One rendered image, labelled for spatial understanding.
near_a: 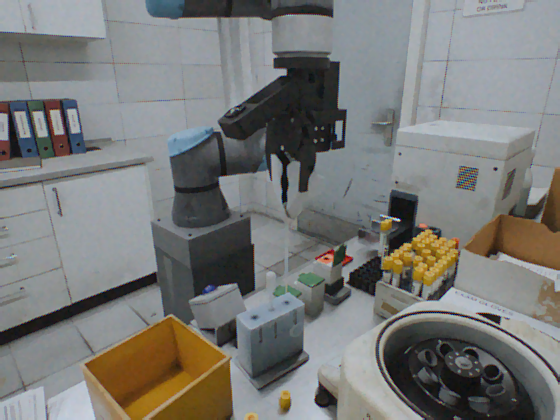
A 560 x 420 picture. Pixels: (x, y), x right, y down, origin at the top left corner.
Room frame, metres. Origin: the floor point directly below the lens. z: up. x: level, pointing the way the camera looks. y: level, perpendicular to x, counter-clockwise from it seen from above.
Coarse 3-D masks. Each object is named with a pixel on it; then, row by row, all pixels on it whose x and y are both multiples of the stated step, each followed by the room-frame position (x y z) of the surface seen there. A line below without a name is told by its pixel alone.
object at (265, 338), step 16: (272, 304) 0.46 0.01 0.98; (288, 304) 0.46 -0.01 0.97; (304, 304) 0.46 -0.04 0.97; (240, 320) 0.42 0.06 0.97; (256, 320) 0.42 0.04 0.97; (272, 320) 0.42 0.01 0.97; (288, 320) 0.44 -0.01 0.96; (240, 336) 0.42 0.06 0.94; (256, 336) 0.41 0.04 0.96; (272, 336) 0.42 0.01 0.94; (288, 336) 0.44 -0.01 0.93; (240, 352) 0.43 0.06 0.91; (256, 352) 0.41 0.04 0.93; (272, 352) 0.42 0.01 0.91; (288, 352) 0.44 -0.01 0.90; (304, 352) 0.46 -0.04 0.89; (240, 368) 0.43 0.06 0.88; (256, 368) 0.41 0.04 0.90; (272, 368) 0.42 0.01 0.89; (288, 368) 0.42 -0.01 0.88; (256, 384) 0.39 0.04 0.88
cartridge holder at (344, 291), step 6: (342, 276) 0.65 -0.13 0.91; (336, 282) 0.62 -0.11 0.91; (342, 282) 0.64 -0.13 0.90; (330, 288) 0.61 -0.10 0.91; (336, 288) 0.62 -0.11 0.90; (342, 288) 0.64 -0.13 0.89; (348, 288) 0.64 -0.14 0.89; (324, 294) 0.62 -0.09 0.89; (330, 294) 0.61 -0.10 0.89; (336, 294) 0.61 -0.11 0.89; (342, 294) 0.61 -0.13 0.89; (348, 294) 0.63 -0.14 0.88; (330, 300) 0.61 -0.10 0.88; (336, 300) 0.60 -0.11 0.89
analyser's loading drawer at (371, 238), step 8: (384, 216) 0.90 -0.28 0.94; (400, 216) 0.98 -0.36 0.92; (376, 224) 0.87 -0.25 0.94; (392, 224) 0.88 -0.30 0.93; (400, 224) 0.92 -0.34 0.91; (408, 224) 0.92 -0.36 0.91; (360, 232) 0.84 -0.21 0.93; (368, 232) 0.82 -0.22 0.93; (376, 232) 0.86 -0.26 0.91; (392, 232) 0.85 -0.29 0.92; (400, 232) 0.87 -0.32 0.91; (360, 240) 0.84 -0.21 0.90; (368, 240) 0.82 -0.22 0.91; (376, 240) 0.80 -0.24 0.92; (376, 248) 0.80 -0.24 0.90
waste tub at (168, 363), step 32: (160, 320) 0.42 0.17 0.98; (128, 352) 0.38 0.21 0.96; (160, 352) 0.41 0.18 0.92; (192, 352) 0.40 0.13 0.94; (224, 352) 0.36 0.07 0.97; (96, 384) 0.31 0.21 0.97; (128, 384) 0.37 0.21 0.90; (160, 384) 0.39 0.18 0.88; (192, 384) 0.31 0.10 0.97; (224, 384) 0.34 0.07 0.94; (96, 416) 0.33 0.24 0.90; (128, 416) 0.34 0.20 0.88; (160, 416) 0.27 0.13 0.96; (192, 416) 0.30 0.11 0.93; (224, 416) 0.34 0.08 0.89
